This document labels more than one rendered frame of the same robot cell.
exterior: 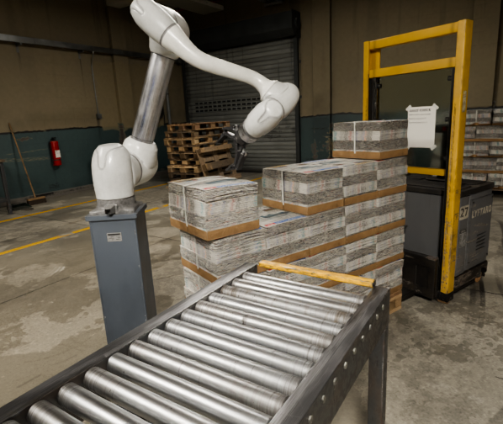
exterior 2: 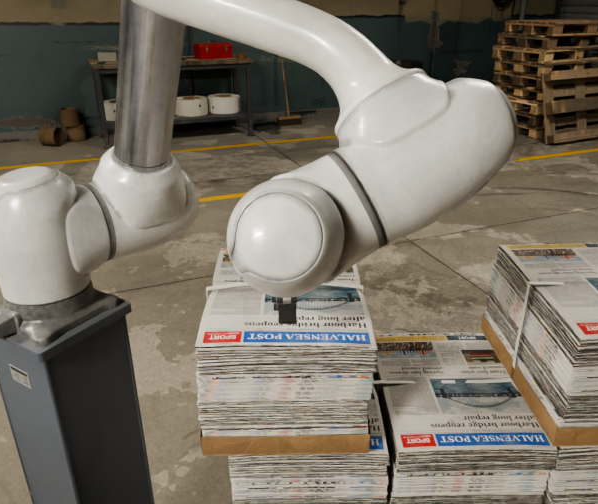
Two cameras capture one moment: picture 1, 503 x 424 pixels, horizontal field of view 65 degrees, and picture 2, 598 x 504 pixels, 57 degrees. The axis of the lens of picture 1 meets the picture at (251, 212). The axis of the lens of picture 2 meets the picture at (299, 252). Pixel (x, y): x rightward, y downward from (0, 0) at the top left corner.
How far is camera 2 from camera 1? 1.22 m
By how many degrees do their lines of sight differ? 34
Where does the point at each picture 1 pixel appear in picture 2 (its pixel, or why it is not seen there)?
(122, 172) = (26, 252)
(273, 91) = (363, 126)
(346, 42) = not seen: outside the picture
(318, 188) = not seen: outside the picture
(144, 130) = (125, 142)
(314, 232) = (570, 486)
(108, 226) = (9, 352)
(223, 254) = (253, 485)
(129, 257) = (46, 424)
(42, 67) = not seen: outside the picture
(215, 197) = (230, 365)
